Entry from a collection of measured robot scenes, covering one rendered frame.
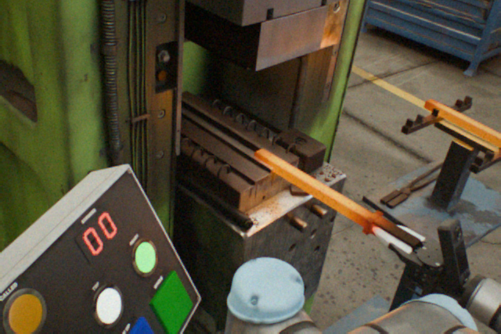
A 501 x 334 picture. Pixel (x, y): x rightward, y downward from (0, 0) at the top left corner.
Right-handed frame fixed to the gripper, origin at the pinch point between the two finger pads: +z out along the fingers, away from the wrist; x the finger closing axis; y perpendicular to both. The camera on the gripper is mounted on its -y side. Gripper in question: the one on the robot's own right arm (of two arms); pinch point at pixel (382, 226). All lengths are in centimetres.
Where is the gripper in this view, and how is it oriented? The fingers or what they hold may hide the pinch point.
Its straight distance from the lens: 110.5
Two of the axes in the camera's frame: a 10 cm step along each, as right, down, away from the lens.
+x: 6.9, -3.3, 6.4
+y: -1.0, 8.4, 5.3
